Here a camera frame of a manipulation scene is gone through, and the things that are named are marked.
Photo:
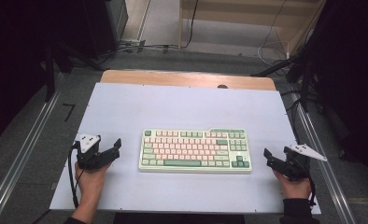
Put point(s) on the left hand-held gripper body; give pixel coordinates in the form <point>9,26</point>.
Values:
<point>87,158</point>

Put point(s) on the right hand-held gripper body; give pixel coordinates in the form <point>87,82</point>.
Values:
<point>299,166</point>

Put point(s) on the green and pink mechanical keyboard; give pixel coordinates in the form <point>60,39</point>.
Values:
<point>188,166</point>

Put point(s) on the person's right hand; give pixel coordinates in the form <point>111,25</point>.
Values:
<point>295,189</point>

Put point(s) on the person's left hand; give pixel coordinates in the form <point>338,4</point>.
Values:
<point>90,183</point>

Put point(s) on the black metal stand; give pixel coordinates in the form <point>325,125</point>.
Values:
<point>305,84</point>
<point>49,74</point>

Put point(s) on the wooden table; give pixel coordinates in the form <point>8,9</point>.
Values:
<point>172,79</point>

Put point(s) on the black curtain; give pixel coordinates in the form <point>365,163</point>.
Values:
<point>17,62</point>
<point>353,77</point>

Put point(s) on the light wooden shelf unit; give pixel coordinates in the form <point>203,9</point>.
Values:
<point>235,12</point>

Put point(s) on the metal floor rail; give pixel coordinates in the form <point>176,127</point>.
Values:
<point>23,155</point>
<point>325,174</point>

